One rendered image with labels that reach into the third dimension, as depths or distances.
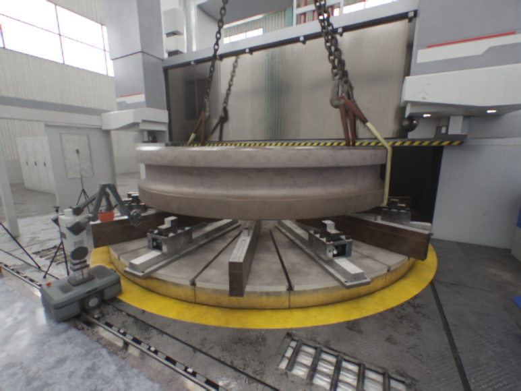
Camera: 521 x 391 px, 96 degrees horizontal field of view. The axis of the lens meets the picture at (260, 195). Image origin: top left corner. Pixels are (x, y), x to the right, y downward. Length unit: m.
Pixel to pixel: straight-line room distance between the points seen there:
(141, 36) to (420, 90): 5.73
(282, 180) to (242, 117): 3.65
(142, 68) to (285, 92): 3.34
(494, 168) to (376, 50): 2.98
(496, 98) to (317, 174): 2.02
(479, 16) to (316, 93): 2.75
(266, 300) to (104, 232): 2.61
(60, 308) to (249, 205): 2.21
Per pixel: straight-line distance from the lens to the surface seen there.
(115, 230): 4.23
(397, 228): 3.78
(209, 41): 10.06
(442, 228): 5.81
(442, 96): 3.63
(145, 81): 6.69
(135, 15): 7.12
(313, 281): 2.82
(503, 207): 5.90
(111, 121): 6.89
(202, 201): 3.16
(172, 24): 8.45
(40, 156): 12.73
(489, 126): 4.71
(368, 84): 5.59
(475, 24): 4.29
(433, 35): 4.22
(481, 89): 3.70
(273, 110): 6.05
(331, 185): 3.38
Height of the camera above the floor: 1.74
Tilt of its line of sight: 11 degrees down
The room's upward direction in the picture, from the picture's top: straight up
